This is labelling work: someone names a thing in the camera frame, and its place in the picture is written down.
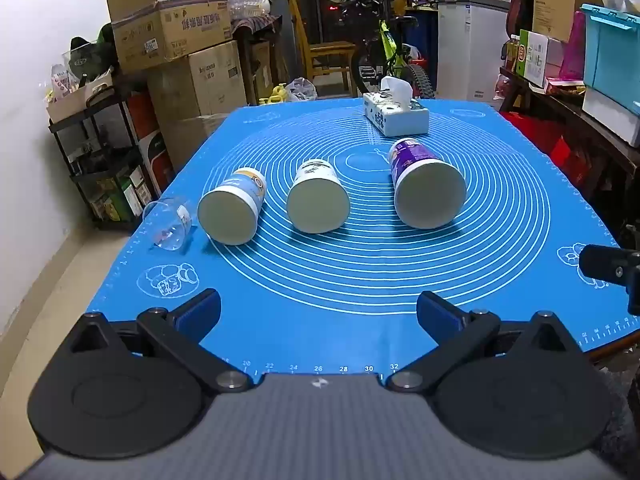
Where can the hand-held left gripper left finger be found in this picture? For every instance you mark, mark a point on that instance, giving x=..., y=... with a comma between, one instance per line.
x=202, y=311

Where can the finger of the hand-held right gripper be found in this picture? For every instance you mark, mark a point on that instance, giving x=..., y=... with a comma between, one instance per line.
x=607, y=265

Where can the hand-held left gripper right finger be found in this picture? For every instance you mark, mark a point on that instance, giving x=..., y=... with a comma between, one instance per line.
x=436, y=312

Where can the clear glass cup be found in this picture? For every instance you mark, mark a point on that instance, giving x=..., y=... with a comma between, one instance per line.
x=167, y=225

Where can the blue yellow print paper cup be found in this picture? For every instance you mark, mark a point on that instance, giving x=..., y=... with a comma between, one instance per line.
x=227, y=215

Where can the purple print paper cup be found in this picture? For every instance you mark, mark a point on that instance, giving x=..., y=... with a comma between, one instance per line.
x=430, y=195

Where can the white paper cup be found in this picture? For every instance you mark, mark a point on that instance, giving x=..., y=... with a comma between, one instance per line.
x=317, y=205

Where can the blue silicone baking mat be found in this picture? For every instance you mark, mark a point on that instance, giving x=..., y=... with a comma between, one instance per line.
x=350, y=280

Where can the dark wooden side table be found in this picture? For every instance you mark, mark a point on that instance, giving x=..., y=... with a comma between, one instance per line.
x=595, y=130

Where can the red cloth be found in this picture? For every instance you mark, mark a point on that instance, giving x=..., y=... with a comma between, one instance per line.
x=540, y=135

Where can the white plastic bin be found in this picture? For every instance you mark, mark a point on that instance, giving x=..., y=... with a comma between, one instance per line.
x=607, y=115

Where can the low cardboard box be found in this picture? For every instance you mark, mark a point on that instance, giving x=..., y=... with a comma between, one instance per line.
x=192, y=140

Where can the red and white carton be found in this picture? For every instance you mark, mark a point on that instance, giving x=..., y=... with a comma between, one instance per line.
x=150, y=145

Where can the black metal shelf rack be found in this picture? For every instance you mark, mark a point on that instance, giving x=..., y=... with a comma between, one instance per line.
x=85, y=180

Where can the white tissue box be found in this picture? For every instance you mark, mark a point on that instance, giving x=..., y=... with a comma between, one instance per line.
x=400, y=116

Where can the teal plastic storage box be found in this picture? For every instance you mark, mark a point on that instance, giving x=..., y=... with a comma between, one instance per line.
x=612, y=55

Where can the pink plastic bag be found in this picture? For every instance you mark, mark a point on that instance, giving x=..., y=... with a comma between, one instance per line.
x=574, y=50

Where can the green and white carton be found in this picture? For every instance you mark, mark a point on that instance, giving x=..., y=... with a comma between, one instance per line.
x=535, y=57

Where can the yellow plastic toy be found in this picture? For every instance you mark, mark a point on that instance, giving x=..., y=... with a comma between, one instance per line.
x=274, y=95

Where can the large plain cardboard box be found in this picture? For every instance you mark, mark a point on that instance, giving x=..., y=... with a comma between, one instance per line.
x=200, y=82

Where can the clear plastic bag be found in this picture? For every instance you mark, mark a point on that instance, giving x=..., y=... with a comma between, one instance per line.
x=301, y=90

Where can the open box of small goods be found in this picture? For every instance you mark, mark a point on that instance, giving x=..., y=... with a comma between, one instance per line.
x=75, y=95

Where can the white chest freezer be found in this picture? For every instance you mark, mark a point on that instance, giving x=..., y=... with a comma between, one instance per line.
x=470, y=50

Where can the green and black bicycle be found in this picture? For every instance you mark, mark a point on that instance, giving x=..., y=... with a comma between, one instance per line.
x=395, y=57

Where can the small dark wooden table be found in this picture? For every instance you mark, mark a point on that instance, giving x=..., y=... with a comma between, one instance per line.
x=257, y=55

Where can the tall brown cardboard sheet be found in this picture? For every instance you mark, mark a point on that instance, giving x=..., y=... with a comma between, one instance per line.
x=557, y=0

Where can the printed cardboard box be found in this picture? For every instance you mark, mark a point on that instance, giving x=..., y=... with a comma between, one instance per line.
x=170, y=35

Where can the wooden chair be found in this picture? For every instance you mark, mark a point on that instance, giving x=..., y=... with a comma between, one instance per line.
x=330, y=51

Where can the pack of clear bottles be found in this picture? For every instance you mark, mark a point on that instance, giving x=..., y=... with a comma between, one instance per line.
x=250, y=5

